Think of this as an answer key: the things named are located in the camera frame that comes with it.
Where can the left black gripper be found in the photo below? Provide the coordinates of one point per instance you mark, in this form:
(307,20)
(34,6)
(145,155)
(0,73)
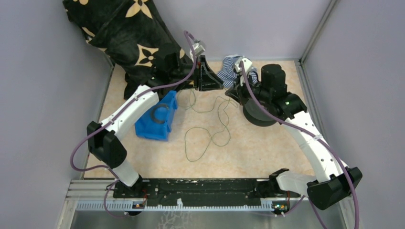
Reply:
(207,76)

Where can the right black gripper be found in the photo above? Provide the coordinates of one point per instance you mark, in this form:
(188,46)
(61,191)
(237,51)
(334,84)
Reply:
(238,95)

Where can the black cable spool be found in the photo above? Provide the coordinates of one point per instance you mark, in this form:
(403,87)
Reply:
(257,117)

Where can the blue plastic bin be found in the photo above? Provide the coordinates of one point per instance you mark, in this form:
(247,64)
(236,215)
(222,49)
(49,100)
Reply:
(156,123)

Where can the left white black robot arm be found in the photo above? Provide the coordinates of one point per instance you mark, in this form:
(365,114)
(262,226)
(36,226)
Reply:
(103,138)

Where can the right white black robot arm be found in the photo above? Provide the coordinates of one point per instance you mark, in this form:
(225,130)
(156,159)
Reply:
(333,179)

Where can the blue white striped cloth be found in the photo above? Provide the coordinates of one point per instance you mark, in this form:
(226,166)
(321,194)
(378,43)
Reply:
(228,75)

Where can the black beige floral blanket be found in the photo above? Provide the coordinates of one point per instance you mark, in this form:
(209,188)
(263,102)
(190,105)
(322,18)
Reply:
(129,32)

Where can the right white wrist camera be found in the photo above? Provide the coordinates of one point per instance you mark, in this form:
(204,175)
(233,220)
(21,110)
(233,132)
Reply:
(240,64)

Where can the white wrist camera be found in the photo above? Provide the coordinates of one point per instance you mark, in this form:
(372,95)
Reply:
(198,48)
(240,64)

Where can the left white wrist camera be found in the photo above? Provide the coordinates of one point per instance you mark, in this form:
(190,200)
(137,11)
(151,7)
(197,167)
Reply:
(198,48)

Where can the aluminium frame rail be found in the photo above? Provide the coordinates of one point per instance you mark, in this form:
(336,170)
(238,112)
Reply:
(88,189)

